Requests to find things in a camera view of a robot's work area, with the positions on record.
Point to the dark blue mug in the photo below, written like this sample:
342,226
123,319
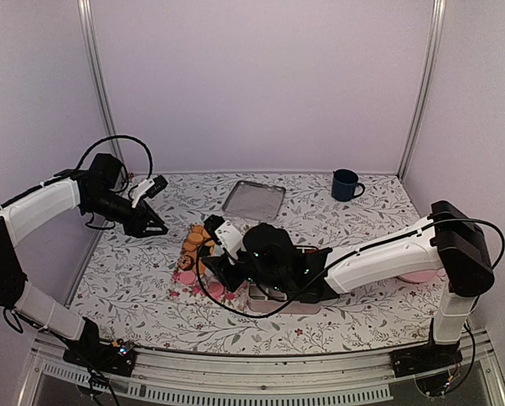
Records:
346,185

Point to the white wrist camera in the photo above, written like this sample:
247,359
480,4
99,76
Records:
228,239
147,188

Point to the pink plate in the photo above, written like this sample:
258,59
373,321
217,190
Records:
418,277

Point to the pink sandwich cookie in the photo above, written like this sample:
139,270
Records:
188,278
216,289

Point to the silver tin lid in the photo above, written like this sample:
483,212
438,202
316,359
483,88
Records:
254,201

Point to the front aluminium rail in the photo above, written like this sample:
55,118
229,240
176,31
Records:
178,378

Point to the aluminium frame post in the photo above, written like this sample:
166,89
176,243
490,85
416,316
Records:
432,49
93,57

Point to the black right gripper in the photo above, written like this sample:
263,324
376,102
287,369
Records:
219,266

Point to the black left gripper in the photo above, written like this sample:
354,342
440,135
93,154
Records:
139,220

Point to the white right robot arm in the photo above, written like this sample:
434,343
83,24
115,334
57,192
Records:
444,240

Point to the floral rectangular tray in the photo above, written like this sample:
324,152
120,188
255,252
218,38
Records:
178,292

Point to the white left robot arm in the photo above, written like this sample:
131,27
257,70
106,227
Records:
92,191

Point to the left aluminium frame post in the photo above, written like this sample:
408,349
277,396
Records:
93,57

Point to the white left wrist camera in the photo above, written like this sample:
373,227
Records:
147,188

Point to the pink divided cookie tin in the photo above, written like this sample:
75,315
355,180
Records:
286,278

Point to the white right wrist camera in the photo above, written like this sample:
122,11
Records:
228,239

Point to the right aluminium frame post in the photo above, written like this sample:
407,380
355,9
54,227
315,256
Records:
432,49

